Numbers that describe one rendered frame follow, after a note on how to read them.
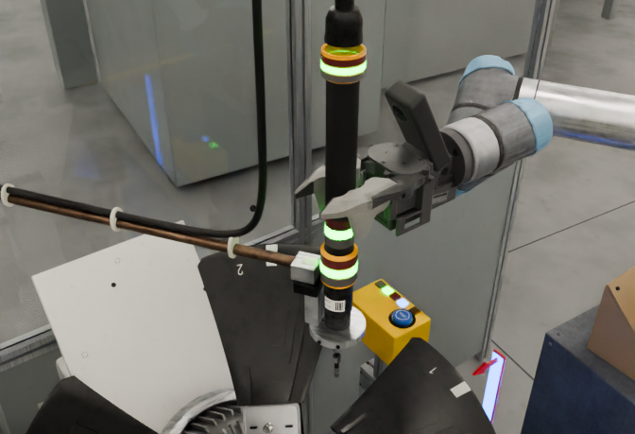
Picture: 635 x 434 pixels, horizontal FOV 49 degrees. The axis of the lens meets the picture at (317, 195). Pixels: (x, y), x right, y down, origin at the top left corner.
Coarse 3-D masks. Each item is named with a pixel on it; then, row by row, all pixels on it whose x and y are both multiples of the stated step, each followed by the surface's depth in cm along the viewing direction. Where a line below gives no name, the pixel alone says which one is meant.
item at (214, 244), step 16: (0, 192) 94; (48, 208) 92; (64, 208) 91; (128, 224) 88; (144, 224) 88; (176, 240) 87; (192, 240) 86; (208, 240) 85; (224, 240) 85; (256, 256) 83; (272, 256) 83; (288, 256) 83
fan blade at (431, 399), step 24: (408, 360) 114; (432, 360) 114; (384, 384) 111; (408, 384) 111; (432, 384) 111; (456, 384) 112; (360, 408) 108; (384, 408) 107; (408, 408) 108; (432, 408) 108; (456, 408) 109; (480, 408) 110; (336, 432) 104; (360, 432) 104; (384, 432) 104; (408, 432) 104; (432, 432) 105; (456, 432) 106; (480, 432) 107
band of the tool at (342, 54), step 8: (328, 48) 68; (336, 48) 68; (344, 48) 68; (352, 48) 68; (360, 48) 67; (328, 56) 65; (336, 56) 64; (344, 56) 64; (352, 56) 64; (360, 56) 65; (360, 64) 65; (360, 72) 66; (328, 80) 66
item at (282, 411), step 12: (252, 408) 99; (264, 408) 98; (276, 408) 98; (288, 408) 97; (252, 420) 99; (264, 420) 98; (276, 420) 97; (288, 420) 96; (252, 432) 98; (264, 432) 98; (276, 432) 97; (288, 432) 96; (300, 432) 96
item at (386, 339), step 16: (368, 288) 149; (352, 304) 146; (368, 304) 145; (384, 304) 145; (368, 320) 143; (384, 320) 141; (416, 320) 141; (368, 336) 145; (384, 336) 140; (400, 336) 138; (416, 336) 141; (384, 352) 142
